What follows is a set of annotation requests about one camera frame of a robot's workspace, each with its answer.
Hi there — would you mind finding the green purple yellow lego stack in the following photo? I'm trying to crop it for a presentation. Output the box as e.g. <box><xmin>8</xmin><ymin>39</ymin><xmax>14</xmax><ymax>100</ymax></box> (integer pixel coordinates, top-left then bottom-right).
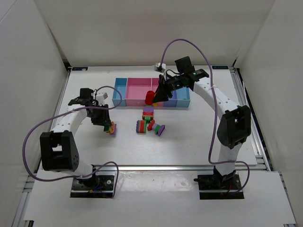
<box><xmin>104</xmin><ymin>121</ymin><xmax>116</xmax><ymax>136</ymax></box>

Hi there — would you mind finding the red flower lego brick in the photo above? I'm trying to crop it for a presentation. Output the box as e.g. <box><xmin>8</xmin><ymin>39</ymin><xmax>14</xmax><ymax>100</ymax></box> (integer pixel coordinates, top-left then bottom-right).
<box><xmin>145</xmin><ymin>90</ymin><xmax>155</xmax><ymax>105</ymax></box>

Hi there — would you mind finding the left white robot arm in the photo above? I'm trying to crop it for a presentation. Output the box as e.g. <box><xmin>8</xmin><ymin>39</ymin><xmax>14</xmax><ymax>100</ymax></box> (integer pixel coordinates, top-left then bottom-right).
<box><xmin>40</xmin><ymin>88</ymin><xmax>116</xmax><ymax>188</ymax></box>

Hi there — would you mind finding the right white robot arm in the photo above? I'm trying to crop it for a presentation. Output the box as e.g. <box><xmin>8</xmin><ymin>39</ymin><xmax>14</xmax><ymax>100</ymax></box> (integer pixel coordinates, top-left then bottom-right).
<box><xmin>153</xmin><ymin>56</ymin><xmax>251</xmax><ymax>188</ymax></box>

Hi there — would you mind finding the dark blue bin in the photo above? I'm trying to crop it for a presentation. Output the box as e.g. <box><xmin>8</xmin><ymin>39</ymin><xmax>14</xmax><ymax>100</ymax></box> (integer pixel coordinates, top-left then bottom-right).
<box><xmin>163</xmin><ymin>91</ymin><xmax>178</xmax><ymax>107</ymax></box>

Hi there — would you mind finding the narrow pink bin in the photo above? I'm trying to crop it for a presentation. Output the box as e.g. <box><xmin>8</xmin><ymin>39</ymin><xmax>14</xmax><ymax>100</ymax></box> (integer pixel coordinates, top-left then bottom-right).
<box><xmin>151</xmin><ymin>78</ymin><xmax>164</xmax><ymax>107</ymax></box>

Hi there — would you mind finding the right light blue bin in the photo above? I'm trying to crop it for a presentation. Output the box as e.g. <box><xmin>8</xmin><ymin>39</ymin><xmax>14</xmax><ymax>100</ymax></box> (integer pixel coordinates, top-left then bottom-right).
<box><xmin>176</xmin><ymin>87</ymin><xmax>190</xmax><ymax>108</ymax></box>

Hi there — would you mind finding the light blue bin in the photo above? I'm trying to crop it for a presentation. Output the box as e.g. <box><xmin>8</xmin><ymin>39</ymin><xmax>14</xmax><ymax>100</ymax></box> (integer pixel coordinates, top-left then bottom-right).
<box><xmin>112</xmin><ymin>78</ymin><xmax>127</xmax><ymax>107</ymax></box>
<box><xmin>176</xmin><ymin>87</ymin><xmax>190</xmax><ymax>108</ymax></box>

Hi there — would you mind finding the large pink bin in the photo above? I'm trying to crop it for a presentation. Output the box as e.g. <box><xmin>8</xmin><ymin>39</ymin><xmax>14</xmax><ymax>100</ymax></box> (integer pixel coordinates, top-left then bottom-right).
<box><xmin>125</xmin><ymin>78</ymin><xmax>152</xmax><ymax>106</ymax></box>

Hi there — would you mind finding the striped purple red lego stack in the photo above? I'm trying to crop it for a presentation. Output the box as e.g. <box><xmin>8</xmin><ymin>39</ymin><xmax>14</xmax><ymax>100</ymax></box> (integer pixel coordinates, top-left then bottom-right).
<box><xmin>136</xmin><ymin>120</ymin><xmax>147</xmax><ymax>134</ymax></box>

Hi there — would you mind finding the left light blue bin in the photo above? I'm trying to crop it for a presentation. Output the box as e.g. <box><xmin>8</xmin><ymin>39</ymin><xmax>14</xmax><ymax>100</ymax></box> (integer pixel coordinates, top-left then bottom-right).
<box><xmin>112</xmin><ymin>78</ymin><xmax>127</xmax><ymax>107</ymax></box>

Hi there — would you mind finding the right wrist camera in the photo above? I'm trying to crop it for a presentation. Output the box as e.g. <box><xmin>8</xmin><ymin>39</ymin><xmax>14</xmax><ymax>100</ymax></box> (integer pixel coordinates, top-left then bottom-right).
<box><xmin>154</xmin><ymin>62</ymin><xmax>166</xmax><ymax>73</ymax></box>

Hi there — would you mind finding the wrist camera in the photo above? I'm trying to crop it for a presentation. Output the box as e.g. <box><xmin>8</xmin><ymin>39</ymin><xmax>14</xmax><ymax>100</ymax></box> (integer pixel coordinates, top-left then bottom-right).
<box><xmin>95</xmin><ymin>92</ymin><xmax>108</xmax><ymax>105</ymax></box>
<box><xmin>154</xmin><ymin>62</ymin><xmax>166</xmax><ymax>73</ymax></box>

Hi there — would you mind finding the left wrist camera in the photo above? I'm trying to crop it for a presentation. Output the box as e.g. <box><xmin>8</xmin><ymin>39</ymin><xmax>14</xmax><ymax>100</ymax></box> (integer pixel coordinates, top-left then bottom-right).
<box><xmin>95</xmin><ymin>92</ymin><xmax>108</xmax><ymax>105</ymax></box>

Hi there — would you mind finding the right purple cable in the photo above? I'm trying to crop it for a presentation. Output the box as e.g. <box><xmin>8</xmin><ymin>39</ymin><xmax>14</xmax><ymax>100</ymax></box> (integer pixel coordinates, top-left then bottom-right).
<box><xmin>160</xmin><ymin>39</ymin><xmax>250</xmax><ymax>195</ymax></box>

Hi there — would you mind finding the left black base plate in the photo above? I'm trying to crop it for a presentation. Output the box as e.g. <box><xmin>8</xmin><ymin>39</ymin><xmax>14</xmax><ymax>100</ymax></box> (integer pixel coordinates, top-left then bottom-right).
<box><xmin>70</xmin><ymin>171</ymin><xmax>116</xmax><ymax>199</ymax></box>

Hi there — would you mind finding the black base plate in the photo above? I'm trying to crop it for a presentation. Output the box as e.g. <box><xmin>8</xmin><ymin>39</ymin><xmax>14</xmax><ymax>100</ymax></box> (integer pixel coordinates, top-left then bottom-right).
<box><xmin>70</xmin><ymin>171</ymin><xmax>116</xmax><ymax>199</ymax></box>
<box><xmin>194</xmin><ymin>174</ymin><xmax>244</xmax><ymax>200</ymax></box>

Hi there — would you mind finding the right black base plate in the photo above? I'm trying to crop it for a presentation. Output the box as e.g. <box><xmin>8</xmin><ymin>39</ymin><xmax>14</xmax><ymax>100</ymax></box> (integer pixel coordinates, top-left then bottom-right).
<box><xmin>194</xmin><ymin>174</ymin><xmax>244</xmax><ymax>200</ymax></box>

